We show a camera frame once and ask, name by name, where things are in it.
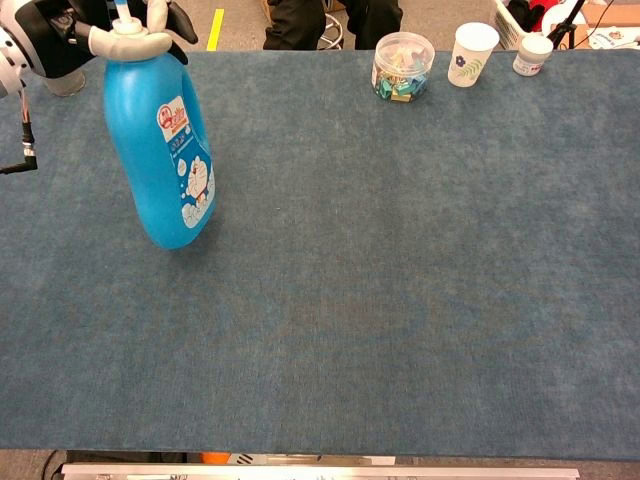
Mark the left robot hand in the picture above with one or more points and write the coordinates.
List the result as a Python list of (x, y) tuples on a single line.
[(55, 40)]

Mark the blue detergent bottle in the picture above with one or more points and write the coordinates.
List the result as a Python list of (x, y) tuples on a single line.
[(155, 150)]

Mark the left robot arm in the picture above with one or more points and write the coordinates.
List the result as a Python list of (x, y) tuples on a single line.
[(9, 60)]

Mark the grey cylindrical can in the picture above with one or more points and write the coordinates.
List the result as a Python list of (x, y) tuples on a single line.
[(67, 85)]

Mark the yellow floor tape strip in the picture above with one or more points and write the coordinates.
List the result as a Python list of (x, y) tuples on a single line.
[(215, 30)]

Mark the person in black trousers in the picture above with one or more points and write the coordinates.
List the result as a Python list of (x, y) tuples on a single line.
[(292, 25)]

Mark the chrome stool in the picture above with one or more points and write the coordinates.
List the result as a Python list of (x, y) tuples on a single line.
[(331, 32)]

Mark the clear jar of colourful clips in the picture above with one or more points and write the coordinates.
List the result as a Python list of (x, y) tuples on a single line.
[(402, 67)]

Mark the blue-green table cloth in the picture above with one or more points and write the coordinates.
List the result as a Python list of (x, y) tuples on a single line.
[(375, 275)]

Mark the white paper cup flower print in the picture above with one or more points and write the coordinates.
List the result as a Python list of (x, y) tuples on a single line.
[(470, 55)]

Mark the orange object under table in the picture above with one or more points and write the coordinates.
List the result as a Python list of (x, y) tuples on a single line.
[(216, 458)]

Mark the white plastic basket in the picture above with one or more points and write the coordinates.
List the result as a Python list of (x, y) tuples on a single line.
[(510, 25)]

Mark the small white jar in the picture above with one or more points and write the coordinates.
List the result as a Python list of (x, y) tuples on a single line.
[(532, 55)]

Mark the black tripod stand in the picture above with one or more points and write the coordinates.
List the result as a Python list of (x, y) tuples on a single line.
[(565, 22)]

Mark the white printed paper sheet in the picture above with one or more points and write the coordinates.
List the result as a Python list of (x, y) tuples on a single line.
[(612, 39)]

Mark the aluminium profile rail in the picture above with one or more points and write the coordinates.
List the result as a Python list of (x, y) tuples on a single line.
[(320, 472)]

